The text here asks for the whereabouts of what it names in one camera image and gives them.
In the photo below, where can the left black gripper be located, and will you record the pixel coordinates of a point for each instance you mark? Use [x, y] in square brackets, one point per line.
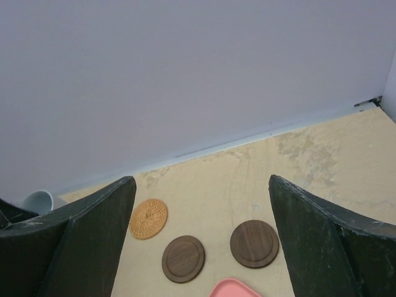
[13, 217]

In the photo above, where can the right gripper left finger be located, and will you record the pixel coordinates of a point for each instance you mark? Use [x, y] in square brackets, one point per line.
[71, 251]

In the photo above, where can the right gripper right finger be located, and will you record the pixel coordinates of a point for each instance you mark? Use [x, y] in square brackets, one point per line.
[330, 250]

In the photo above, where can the large light blue cup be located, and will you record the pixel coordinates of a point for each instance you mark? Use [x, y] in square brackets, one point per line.
[40, 202]

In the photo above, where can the dark wooden coaster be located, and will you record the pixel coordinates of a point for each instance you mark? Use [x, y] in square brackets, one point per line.
[254, 244]
[183, 259]

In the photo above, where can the pink tray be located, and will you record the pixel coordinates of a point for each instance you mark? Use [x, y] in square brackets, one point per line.
[232, 287]

